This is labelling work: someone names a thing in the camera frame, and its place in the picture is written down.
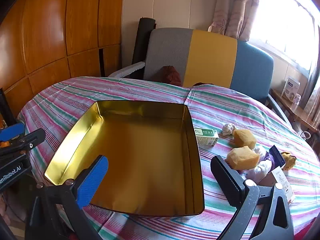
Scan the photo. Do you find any wooden wardrobe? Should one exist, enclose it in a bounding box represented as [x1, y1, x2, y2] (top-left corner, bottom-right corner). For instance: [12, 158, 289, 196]
[0, 0, 125, 118]

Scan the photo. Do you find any yellow sponge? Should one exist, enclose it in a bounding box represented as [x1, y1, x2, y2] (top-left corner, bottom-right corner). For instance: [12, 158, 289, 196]
[233, 129, 257, 150]
[226, 146, 260, 170]

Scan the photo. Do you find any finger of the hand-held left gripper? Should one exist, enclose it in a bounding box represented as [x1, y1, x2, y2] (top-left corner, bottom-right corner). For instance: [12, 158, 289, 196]
[0, 128, 46, 157]
[0, 123, 25, 143]

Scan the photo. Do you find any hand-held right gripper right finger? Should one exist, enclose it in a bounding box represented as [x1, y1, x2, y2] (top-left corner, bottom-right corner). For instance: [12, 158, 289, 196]
[210, 155, 294, 240]

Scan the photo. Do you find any dark rolled mat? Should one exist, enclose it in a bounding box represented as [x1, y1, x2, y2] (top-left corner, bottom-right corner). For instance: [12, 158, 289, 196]
[132, 17, 157, 65]

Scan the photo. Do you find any patterned beige curtain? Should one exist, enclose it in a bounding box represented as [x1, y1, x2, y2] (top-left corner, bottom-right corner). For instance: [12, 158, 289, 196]
[207, 0, 263, 42]

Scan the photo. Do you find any grey yellow blue sofa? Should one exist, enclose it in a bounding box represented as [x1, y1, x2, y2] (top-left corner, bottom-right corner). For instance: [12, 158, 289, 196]
[107, 27, 292, 127]

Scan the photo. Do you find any wooden side table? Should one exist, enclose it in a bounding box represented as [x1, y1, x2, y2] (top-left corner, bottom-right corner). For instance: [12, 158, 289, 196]
[270, 89, 320, 135]

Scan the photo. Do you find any window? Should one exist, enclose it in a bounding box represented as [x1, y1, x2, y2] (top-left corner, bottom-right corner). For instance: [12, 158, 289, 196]
[249, 0, 318, 73]

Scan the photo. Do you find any gold tin box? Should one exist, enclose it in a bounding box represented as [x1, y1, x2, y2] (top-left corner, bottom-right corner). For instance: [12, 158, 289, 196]
[44, 100, 205, 217]

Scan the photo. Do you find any white wrapper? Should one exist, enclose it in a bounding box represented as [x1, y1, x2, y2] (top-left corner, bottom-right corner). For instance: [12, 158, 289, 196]
[222, 124, 236, 137]

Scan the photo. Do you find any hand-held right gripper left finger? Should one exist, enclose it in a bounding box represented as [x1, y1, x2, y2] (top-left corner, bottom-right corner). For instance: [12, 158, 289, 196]
[25, 155, 109, 240]

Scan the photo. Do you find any white plastic bag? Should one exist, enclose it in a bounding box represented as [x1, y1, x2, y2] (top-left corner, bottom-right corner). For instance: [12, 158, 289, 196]
[246, 146, 273, 183]

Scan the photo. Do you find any small brown plush toy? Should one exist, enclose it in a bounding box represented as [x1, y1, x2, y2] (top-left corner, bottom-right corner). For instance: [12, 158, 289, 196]
[280, 151, 297, 171]

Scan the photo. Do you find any green white small box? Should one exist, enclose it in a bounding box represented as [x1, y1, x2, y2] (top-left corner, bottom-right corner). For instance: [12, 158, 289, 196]
[194, 128, 219, 147]

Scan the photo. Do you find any grey curtain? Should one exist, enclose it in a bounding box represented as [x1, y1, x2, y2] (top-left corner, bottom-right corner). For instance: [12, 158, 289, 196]
[300, 25, 320, 123]

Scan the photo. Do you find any purple snack packet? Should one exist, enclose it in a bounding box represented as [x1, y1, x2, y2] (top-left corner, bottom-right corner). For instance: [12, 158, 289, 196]
[264, 145, 287, 169]

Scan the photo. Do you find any maroon cloth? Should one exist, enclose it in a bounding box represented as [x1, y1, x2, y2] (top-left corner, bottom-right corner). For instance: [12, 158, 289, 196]
[160, 66, 182, 87]

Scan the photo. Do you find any white carton box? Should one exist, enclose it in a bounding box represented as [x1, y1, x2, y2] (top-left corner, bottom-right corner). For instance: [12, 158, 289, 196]
[281, 77, 301, 103]

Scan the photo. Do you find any black pole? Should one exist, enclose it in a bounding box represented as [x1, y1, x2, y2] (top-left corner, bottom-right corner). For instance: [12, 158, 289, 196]
[0, 87, 17, 127]

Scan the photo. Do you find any white sofa armrest cover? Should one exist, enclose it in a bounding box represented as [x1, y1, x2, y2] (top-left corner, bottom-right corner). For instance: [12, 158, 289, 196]
[107, 61, 146, 78]

